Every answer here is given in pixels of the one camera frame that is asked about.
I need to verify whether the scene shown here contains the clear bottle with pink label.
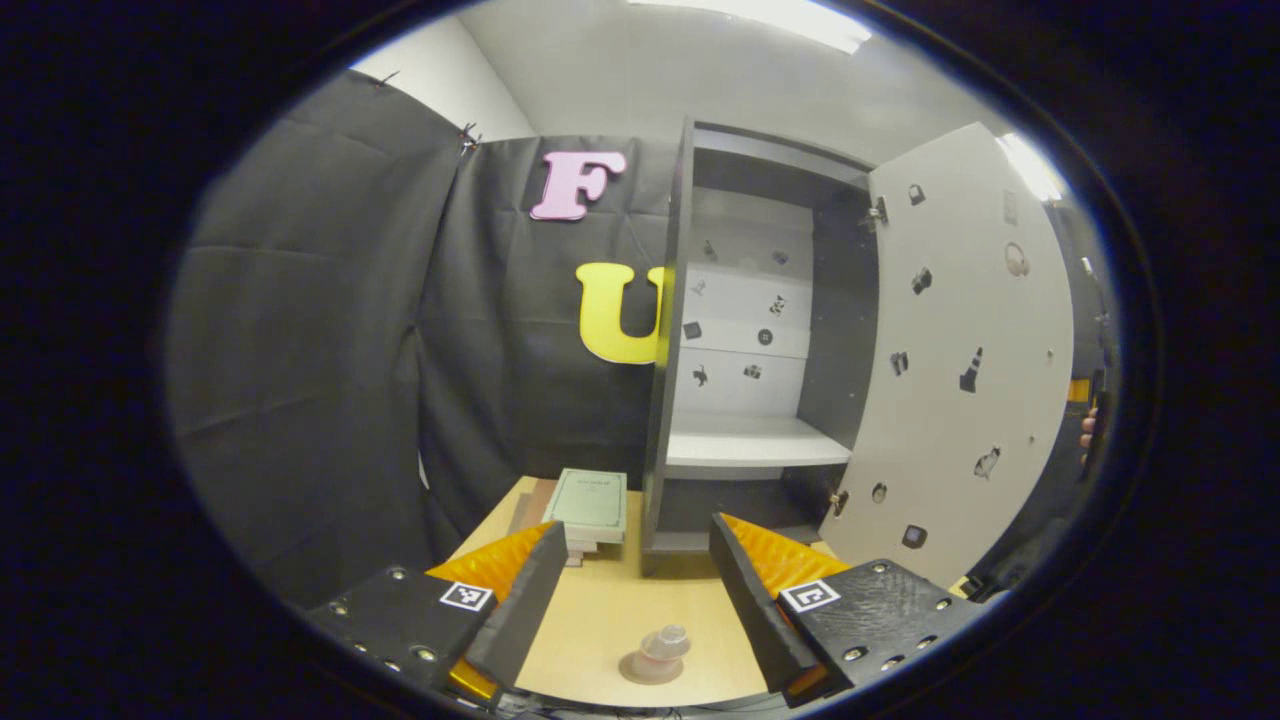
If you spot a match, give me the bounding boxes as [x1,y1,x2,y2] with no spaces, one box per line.
[639,625,692,681]

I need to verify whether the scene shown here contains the brown book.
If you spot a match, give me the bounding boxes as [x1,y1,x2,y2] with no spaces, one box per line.
[512,478,601,559]

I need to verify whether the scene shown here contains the light grey cabinet door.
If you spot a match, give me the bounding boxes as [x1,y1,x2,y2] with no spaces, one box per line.
[818,122,1077,590]

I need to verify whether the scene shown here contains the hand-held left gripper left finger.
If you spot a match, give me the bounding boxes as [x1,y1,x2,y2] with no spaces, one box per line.
[305,520,569,709]

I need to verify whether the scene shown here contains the round brown coaster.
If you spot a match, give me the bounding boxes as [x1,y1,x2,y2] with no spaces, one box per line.
[618,650,687,687]

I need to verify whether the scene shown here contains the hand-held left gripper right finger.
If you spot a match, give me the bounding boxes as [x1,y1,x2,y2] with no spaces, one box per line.
[708,513,986,709]

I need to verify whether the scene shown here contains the small ceiling light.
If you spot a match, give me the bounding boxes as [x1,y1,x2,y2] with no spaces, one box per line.
[995,132,1067,207]

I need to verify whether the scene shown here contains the large ceiling light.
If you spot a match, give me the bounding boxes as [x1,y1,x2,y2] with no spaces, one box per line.
[630,0,873,54]

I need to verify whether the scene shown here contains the black backdrop cloth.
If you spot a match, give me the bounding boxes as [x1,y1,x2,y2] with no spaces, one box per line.
[165,70,1113,613]

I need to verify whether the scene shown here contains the dark grey cabinet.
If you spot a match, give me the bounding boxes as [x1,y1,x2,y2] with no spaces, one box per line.
[640,118,883,580]

